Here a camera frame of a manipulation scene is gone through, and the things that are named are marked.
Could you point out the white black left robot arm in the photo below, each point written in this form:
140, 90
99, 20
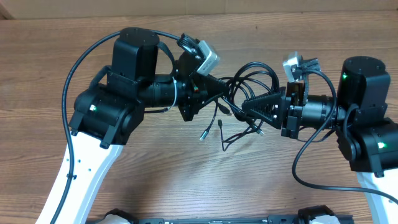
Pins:
114, 105

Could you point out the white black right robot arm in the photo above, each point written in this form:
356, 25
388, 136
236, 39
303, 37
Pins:
355, 111

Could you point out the brown cardboard backboard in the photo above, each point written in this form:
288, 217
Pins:
50, 9

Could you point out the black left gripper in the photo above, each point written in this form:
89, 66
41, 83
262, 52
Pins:
199, 90

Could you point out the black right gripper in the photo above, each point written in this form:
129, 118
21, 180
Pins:
274, 118

